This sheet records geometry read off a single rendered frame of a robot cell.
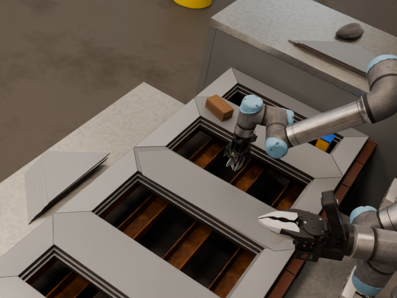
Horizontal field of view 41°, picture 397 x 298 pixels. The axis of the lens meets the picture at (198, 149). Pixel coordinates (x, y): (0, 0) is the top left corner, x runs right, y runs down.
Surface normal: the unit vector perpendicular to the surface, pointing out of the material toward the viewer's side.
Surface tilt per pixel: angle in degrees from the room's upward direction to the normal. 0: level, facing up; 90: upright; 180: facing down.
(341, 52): 0
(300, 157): 0
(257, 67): 90
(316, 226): 8
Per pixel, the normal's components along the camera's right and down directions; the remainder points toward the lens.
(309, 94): -0.54, 0.51
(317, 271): 0.16, -0.72
